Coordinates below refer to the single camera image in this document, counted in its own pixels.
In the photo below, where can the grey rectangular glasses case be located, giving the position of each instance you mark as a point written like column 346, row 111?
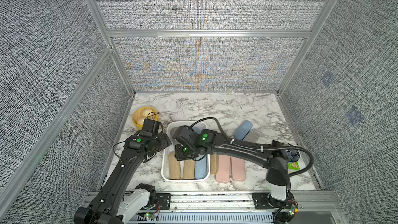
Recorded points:
column 252, row 137

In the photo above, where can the yellow bamboo steamer basket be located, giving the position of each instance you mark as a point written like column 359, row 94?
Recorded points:
column 153, row 116

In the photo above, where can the green packet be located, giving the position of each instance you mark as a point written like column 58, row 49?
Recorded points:
column 294, row 166

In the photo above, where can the pink glasses case right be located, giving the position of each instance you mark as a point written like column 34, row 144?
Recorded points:
column 238, row 169

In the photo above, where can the tan glasses case back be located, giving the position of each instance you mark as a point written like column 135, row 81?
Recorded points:
column 189, row 170

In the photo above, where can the aluminium front rail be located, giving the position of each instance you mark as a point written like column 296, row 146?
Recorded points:
column 237, row 207

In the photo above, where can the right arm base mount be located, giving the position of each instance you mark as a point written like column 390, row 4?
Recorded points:
column 265, row 201

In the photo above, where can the tan glasses case front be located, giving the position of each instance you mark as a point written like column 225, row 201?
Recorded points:
column 214, row 164

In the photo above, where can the tan glasses case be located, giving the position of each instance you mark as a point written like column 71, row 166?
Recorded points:
column 174, row 167
column 214, row 164
column 189, row 170

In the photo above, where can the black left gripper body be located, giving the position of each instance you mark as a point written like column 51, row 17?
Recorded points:
column 160, row 142

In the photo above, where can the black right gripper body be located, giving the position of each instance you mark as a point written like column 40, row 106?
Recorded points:
column 182, row 153

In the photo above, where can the pink glasses case left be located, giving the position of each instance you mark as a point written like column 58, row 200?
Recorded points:
column 224, row 165

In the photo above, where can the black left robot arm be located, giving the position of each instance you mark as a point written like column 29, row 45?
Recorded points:
column 111, row 205

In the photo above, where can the pink glasses case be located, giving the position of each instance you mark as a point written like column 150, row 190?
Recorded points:
column 224, row 165
column 238, row 169

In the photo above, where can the dark round object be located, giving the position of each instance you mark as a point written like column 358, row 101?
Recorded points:
column 293, row 155

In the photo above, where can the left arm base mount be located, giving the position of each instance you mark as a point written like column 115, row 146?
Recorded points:
column 161, row 201

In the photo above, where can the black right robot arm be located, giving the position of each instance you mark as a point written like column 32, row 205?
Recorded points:
column 269, row 156

